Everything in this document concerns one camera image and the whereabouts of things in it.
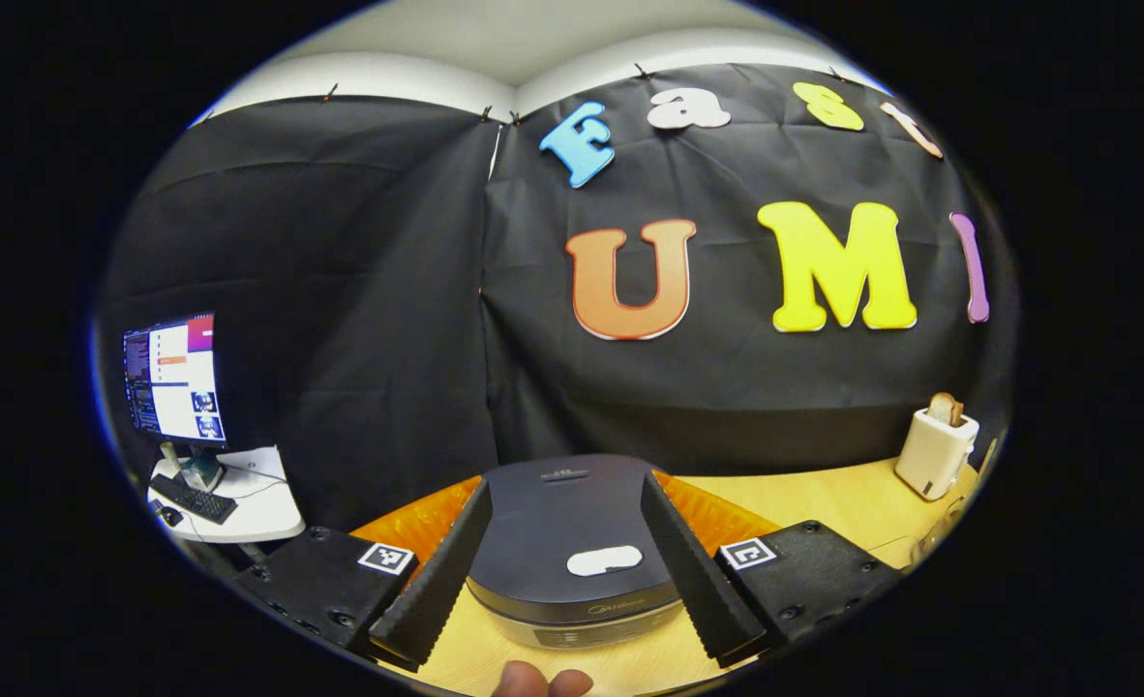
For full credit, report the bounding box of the black backdrop cloth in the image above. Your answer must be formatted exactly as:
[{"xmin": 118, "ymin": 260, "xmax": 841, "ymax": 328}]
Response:
[{"xmin": 98, "ymin": 63, "xmax": 1018, "ymax": 533}]

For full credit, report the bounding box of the white side table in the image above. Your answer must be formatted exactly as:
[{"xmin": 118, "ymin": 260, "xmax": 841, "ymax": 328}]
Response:
[{"xmin": 148, "ymin": 445, "xmax": 305, "ymax": 545}]

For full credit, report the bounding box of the clear chopstick holder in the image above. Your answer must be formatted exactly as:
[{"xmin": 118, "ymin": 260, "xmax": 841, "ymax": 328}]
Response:
[{"xmin": 909, "ymin": 496, "xmax": 970, "ymax": 567}]

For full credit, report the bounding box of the white toaster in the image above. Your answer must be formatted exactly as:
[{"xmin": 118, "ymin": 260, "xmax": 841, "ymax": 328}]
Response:
[{"xmin": 893, "ymin": 407, "xmax": 981, "ymax": 502}]

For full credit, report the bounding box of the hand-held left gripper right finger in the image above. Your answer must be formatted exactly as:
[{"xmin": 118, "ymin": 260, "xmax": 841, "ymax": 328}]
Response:
[{"xmin": 642, "ymin": 471, "xmax": 907, "ymax": 669}]

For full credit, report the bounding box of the black keyboard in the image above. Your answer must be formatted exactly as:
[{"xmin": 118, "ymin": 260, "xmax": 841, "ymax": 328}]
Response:
[{"xmin": 151, "ymin": 473, "xmax": 239, "ymax": 526}]

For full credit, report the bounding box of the computer monitor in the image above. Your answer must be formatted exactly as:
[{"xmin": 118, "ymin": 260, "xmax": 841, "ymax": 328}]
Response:
[{"xmin": 122, "ymin": 312, "xmax": 227, "ymax": 493}]

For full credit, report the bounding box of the black rice cooker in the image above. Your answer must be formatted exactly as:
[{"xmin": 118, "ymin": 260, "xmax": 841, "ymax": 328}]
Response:
[{"xmin": 466, "ymin": 453, "xmax": 684, "ymax": 650}]

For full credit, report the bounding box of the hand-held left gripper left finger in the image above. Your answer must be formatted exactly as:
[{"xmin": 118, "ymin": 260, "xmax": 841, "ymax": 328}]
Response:
[{"xmin": 233, "ymin": 476, "xmax": 494, "ymax": 671}]

